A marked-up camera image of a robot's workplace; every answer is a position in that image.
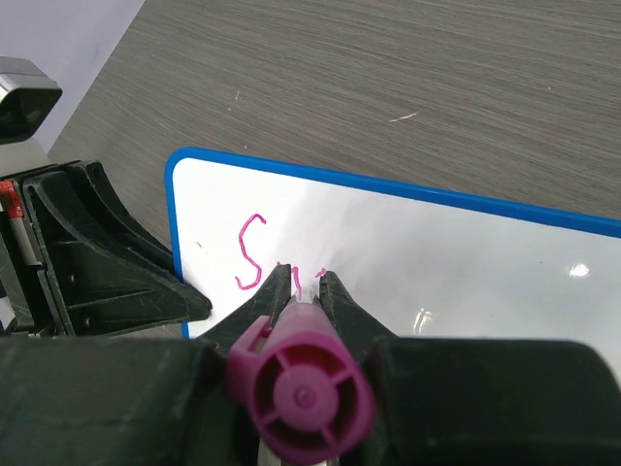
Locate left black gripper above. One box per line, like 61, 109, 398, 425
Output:
1, 161, 212, 336

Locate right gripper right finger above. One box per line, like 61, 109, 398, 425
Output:
319, 272, 620, 465

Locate magenta whiteboard marker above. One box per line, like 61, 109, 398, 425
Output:
225, 298, 376, 465

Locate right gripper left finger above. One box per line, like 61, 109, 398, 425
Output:
1, 265, 291, 465

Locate blue framed whiteboard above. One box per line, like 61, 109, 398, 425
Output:
164, 148, 620, 351

